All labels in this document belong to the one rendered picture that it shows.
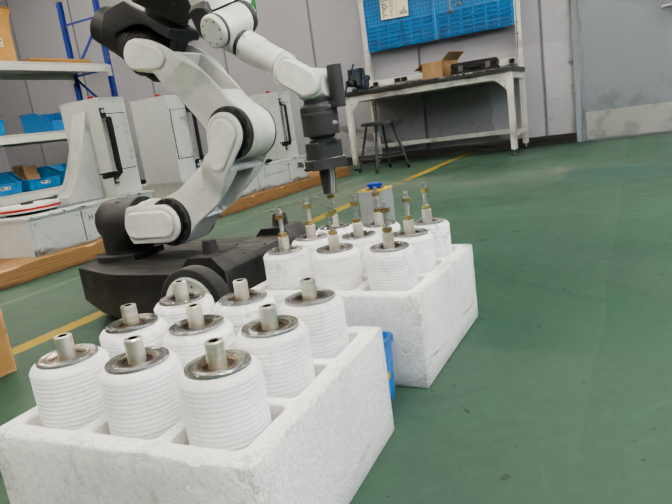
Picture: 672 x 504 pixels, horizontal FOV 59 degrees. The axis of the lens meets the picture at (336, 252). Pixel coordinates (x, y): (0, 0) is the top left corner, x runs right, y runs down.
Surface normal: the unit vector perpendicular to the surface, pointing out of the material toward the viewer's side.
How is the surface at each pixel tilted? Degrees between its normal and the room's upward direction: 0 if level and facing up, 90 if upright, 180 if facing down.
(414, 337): 90
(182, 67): 111
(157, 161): 90
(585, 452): 0
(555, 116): 90
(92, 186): 90
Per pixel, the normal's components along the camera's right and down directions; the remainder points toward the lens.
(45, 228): 0.89, -0.03
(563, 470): -0.14, -0.97
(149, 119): -0.44, 0.26
